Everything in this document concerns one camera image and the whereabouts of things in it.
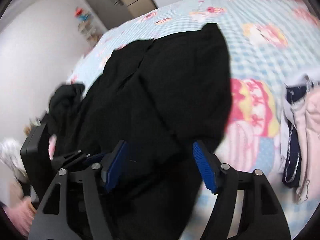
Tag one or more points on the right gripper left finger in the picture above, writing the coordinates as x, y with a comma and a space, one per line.
74, 205

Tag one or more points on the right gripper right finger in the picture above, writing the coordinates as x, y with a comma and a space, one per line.
243, 197

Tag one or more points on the black fleece jacket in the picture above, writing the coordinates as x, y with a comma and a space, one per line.
160, 96

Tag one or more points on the folded dark striped clothes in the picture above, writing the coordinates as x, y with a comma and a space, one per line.
294, 90

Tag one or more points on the folded pink garment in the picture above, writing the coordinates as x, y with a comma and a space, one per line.
306, 118

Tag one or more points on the white small shelf rack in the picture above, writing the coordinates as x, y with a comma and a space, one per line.
91, 33

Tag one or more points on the colourful toy on shelf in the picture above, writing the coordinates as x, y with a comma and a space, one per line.
81, 14

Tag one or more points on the grey door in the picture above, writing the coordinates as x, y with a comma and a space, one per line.
112, 13

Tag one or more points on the blue checkered cartoon blanket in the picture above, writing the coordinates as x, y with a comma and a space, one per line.
269, 42

